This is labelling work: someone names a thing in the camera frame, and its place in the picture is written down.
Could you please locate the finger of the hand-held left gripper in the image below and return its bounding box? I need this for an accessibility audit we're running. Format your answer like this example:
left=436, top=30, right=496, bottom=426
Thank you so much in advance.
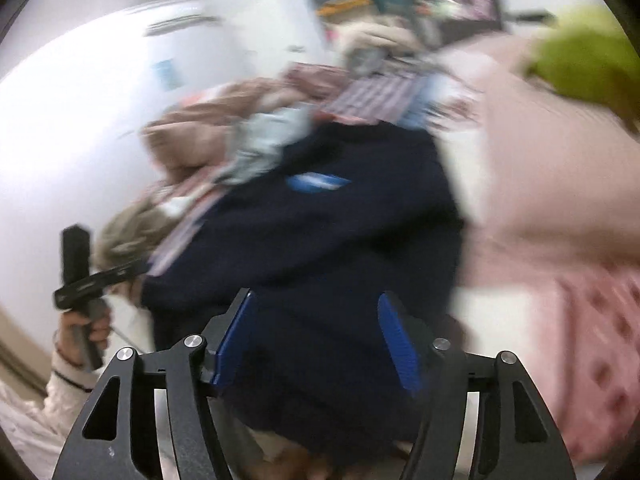
left=75, top=259, right=153, bottom=297

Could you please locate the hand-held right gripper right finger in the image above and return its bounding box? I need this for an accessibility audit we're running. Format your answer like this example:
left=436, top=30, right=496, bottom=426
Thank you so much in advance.
left=377, top=290, right=578, bottom=480

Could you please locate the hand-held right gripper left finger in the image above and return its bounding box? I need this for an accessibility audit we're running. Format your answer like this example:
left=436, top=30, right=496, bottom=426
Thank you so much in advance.
left=51, top=287, right=259, bottom=480

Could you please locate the navy blue garment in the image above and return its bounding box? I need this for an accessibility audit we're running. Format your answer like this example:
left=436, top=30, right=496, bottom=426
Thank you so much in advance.
left=140, top=121, right=463, bottom=461

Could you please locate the person's left forearm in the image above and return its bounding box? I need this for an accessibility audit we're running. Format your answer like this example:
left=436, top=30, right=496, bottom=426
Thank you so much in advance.
left=0, top=347, right=108, bottom=480

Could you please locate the person's left hand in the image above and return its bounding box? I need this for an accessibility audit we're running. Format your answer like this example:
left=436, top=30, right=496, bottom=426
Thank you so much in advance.
left=58, top=300, right=112, bottom=368

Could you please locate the beige fuzzy cloth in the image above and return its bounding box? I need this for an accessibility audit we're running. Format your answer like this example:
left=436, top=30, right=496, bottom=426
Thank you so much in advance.
left=92, top=199, right=173, bottom=306

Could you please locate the brown blanket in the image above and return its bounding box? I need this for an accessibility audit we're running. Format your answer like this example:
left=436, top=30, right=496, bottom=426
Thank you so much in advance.
left=142, top=77, right=321, bottom=181

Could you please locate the light blue cloth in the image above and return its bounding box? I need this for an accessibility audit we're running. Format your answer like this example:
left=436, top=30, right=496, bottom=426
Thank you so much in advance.
left=215, top=107, right=321, bottom=188

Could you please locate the pink blanket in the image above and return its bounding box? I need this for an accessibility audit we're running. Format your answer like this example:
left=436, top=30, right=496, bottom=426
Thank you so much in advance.
left=435, top=35, right=640, bottom=466

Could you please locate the white air conditioner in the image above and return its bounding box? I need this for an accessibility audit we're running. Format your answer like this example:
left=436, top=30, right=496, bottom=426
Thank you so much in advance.
left=115, top=0, right=231, bottom=121

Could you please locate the plaid cloth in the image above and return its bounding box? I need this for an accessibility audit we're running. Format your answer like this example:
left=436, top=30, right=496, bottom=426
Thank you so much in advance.
left=150, top=67, right=441, bottom=276

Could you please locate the cream plush toy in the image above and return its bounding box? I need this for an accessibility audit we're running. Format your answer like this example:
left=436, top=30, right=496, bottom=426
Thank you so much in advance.
left=332, top=22, right=418, bottom=61

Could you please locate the green plush toy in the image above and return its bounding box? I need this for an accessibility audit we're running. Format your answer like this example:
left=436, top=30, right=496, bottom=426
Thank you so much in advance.
left=522, top=4, right=640, bottom=133

